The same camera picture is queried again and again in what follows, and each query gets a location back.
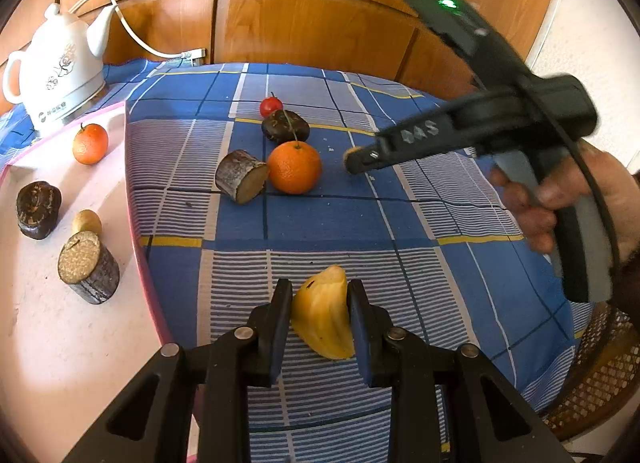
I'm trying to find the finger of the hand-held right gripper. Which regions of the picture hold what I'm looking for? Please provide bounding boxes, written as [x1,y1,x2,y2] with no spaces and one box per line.
[344,110,476,175]

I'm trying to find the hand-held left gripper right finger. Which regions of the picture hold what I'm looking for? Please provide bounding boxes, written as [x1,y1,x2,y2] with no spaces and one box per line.
[347,279,576,463]

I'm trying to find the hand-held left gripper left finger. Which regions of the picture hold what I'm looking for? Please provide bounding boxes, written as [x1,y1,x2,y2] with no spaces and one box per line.
[62,278,294,463]

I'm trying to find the yellow banana piece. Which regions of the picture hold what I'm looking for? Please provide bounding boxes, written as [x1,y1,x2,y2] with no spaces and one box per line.
[290,265,357,361]

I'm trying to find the large orange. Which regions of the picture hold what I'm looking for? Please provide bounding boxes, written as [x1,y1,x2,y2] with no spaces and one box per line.
[267,140,322,195]

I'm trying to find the dark brown round fruit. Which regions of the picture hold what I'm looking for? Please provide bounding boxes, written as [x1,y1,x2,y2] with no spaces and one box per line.
[261,110,311,145]

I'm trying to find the red cherry tomato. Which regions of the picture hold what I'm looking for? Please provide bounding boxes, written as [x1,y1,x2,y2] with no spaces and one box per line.
[259,92,285,119]

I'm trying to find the small wooden log piece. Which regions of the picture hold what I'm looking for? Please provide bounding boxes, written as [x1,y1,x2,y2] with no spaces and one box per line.
[57,230,121,305]
[215,149,271,205]

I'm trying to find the pink tray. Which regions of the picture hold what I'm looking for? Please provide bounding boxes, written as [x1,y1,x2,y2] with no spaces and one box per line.
[0,102,201,463]

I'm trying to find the small orange tangerine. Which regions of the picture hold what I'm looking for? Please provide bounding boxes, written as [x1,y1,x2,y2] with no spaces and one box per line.
[72,123,109,166]

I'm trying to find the dark carved wooden block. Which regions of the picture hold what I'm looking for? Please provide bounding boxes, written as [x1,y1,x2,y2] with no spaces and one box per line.
[16,182,63,240]

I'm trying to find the person's right hand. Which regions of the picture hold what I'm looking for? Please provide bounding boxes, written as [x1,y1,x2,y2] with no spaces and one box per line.
[491,149,640,264]

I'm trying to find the blue plaid tablecloth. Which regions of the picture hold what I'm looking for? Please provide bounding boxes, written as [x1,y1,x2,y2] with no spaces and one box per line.
[0,60,596,463]

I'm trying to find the wooden wardrobe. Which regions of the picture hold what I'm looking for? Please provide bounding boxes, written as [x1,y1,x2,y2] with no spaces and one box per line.
[0,0,566,104]

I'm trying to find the wicker chair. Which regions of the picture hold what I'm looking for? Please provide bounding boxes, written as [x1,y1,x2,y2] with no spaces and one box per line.
[542,303,640,444]

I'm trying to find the white ceramic electric kettle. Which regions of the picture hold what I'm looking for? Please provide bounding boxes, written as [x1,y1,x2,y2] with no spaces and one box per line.
[1,3,117,139]

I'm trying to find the black cable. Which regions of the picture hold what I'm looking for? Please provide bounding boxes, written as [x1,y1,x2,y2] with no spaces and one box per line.
[520,68,623,304]

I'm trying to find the white power cable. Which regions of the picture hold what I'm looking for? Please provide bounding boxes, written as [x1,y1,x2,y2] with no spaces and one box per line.
[66,0,196,60]

